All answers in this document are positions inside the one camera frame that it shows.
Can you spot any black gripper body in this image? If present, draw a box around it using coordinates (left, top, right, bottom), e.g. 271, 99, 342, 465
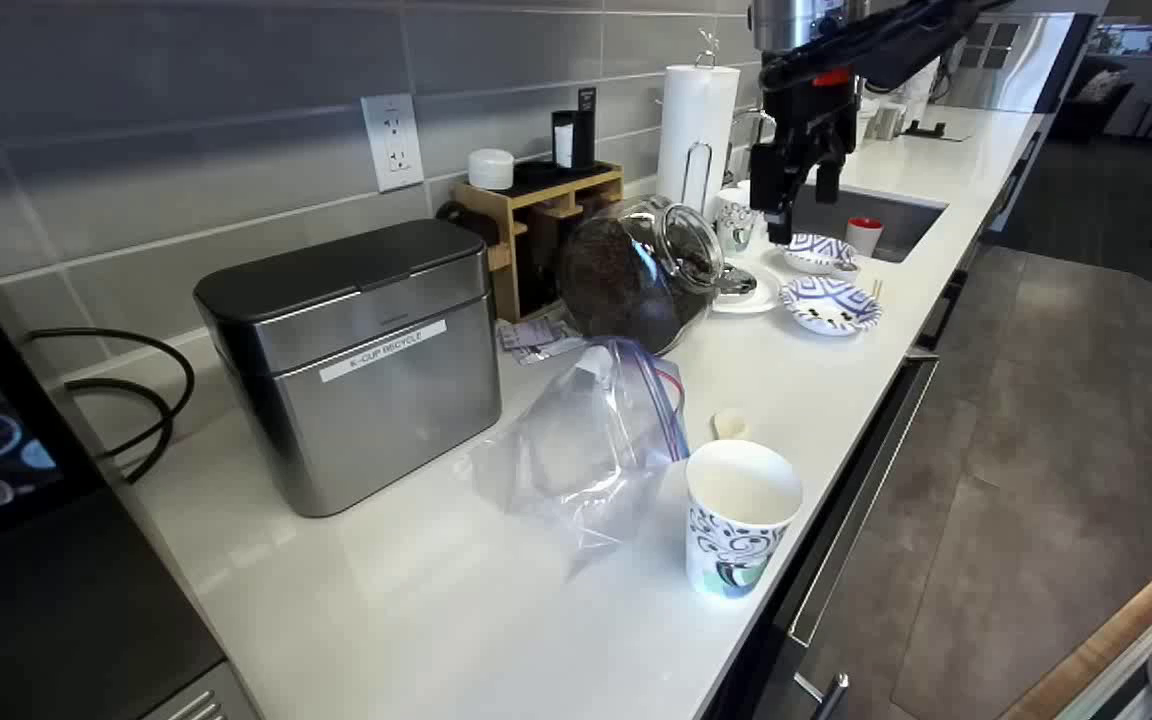
749, 81, 864, 171

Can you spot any glass jar of coffee beans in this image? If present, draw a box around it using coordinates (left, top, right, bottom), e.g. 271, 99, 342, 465
552, 194, 728, 356

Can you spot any white round container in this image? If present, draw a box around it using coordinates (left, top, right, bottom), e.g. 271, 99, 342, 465
463, 146, 522, 196

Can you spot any coffee pod cup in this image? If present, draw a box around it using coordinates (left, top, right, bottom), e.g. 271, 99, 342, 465
845, 213, 889, 259

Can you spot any empty blue patterned paper bowl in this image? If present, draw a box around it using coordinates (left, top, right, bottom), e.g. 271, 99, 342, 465
771, 227, 864, 282

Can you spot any kitchen sink basin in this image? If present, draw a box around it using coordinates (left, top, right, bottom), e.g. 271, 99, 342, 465
787, 185, 948, 269

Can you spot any white bowl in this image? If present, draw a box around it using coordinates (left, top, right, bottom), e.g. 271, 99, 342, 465
707, 259, 783, 320

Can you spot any white paper towel roll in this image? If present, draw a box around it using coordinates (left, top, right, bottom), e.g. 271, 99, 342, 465
656, 59, 746, 216

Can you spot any patterned bowl with coffee beans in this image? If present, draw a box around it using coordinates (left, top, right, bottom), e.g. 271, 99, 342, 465
780, 272, 885, 342

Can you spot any black box on organizer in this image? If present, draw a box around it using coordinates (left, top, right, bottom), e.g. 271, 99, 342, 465
550, 109, 586, 176

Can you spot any wooden countertop organizer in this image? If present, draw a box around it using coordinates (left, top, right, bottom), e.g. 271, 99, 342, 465
450, 160, 629, 323

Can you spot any clear zip plastic bag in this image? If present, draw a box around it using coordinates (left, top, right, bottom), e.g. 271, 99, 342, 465
463, 335, 695, 570

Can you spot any stainless steel lidded bin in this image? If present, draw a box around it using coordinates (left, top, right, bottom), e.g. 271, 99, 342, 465
192, 216, 510, 522

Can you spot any light wood furniture edge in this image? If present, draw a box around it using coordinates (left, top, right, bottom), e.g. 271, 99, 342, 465
995, 523, 1152, 720

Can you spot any black coffee machine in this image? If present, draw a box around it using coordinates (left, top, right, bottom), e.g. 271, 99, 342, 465
0, 216, 234, 720

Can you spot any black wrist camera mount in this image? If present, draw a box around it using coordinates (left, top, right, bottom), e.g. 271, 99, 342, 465
762, 50, 864, 97

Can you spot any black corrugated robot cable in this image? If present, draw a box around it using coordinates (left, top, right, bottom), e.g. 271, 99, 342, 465
768, 0, 1010, 90

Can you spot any long steel drawer handle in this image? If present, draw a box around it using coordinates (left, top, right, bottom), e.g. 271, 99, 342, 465
783, 352, 946, 658

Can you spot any white wall power outlet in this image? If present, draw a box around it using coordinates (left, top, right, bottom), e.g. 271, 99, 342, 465
357, 90, 430, 196

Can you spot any short steel cabinet handle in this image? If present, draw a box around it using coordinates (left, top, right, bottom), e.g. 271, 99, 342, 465
787, 669, 857, 720

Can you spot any black power cord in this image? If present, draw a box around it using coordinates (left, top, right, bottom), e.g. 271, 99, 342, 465
23, 323, 202, 489

